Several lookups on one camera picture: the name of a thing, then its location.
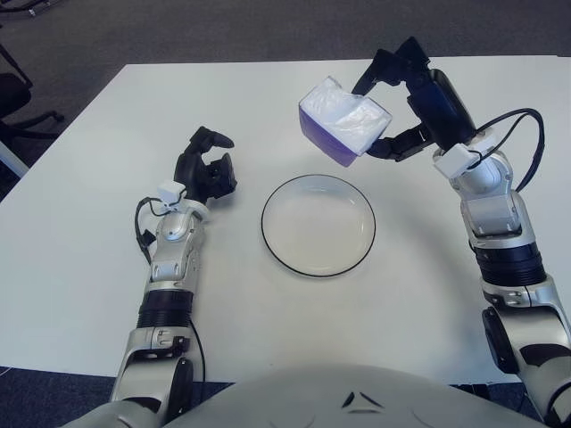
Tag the white right wrist connector box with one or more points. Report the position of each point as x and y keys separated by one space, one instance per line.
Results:
x=455 y=160

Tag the white plate with black rim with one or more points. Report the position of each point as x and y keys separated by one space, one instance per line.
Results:
x=316 y=232

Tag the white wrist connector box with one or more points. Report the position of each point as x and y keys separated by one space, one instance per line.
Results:
x=169 y=189
x=455 y=160

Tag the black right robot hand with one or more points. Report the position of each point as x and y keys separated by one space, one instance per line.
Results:
x=441 y=111

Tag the purple tissue paper pack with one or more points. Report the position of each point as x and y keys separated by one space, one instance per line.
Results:
x=339 y=111

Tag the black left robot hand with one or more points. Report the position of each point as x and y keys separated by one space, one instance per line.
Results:
x=189 y=174

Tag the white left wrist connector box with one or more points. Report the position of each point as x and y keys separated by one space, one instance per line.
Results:
x=169 y=189

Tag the grey robot torso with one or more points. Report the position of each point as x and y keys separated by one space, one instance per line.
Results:
x=312 y=401

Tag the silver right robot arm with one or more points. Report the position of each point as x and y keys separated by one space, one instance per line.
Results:
x=490 y=214

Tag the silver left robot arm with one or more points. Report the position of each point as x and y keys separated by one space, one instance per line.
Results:
x=174 y=258

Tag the black office chair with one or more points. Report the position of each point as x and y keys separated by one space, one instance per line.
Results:
x=13 y=96

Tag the white neighbouring desk edge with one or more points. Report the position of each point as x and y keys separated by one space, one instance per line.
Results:
x=11 y=158

